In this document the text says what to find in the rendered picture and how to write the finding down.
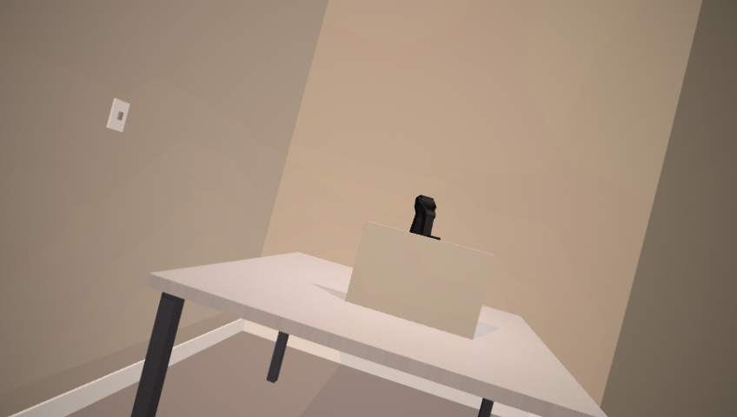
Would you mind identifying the tan rectangular board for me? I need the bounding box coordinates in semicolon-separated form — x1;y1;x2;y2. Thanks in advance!
345;221;495;340

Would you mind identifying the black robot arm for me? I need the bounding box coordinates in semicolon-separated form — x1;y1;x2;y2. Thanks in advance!
409;195;441;240

